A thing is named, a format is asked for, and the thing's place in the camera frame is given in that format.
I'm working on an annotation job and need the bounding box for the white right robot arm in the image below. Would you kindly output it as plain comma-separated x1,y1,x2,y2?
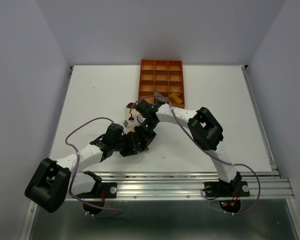
136,99,242,195

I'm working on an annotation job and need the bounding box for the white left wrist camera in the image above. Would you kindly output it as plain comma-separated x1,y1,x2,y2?
120,120,129,128

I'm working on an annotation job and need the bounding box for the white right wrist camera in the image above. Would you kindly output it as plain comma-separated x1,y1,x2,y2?
128,113,145,126

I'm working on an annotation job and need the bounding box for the cream and brown sock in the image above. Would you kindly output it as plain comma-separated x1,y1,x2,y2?
121,102,151,156

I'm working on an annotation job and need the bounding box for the aluminium front rail frame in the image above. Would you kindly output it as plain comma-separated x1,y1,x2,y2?
31,171,296,201

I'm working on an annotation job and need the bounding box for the mustard yellow striped sock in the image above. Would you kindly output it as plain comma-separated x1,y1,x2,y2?
168,92,183,105

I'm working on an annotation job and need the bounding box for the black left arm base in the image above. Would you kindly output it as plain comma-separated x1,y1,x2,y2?
68,170,122,219

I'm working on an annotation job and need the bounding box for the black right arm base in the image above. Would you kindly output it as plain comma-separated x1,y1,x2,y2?
200,172,250,214

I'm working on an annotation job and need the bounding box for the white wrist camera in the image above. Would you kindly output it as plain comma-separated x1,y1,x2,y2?
120,120,129,128
128,113,145,126

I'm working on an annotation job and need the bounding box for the orange compartment tray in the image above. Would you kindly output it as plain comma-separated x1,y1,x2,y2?
138,59,185,109

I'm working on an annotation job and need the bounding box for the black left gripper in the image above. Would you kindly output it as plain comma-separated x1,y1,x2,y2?
112,131,143,157

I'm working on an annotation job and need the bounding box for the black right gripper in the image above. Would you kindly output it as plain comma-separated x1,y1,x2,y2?
133,118,159,150

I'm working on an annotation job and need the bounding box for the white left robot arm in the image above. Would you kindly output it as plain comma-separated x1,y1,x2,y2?
24,123,156,216

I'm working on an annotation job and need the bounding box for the aluminium right side rail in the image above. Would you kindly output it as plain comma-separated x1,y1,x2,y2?
241,65,281,177

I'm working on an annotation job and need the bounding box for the taupe sock with maroon cuff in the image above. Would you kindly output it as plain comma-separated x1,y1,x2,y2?
154,92,169,104

